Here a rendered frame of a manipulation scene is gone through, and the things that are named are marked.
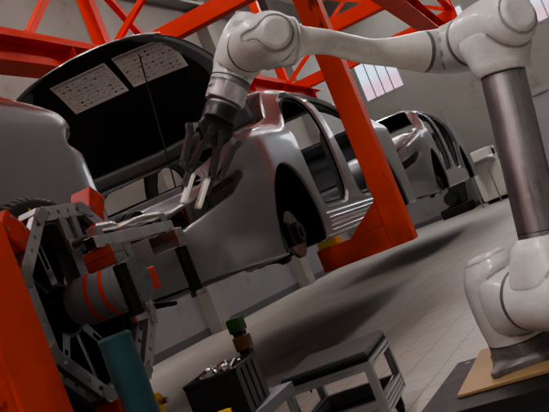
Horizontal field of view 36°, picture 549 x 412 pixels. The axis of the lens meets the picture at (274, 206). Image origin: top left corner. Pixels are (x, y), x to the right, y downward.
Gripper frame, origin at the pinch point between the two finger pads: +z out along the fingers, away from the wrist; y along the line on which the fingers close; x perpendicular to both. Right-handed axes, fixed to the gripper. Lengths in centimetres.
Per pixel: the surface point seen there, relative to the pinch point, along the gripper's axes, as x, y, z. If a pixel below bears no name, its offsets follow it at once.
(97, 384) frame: -39, -2, 50
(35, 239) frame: -45, 23, 20
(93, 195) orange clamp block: -71, 9, 2
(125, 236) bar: -37.9, 3.1, 12.1
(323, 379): -99, -96, 36
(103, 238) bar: -30.6, 9.8, 14.6
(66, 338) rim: -55, 6, 42
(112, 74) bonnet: -380, -29, -105
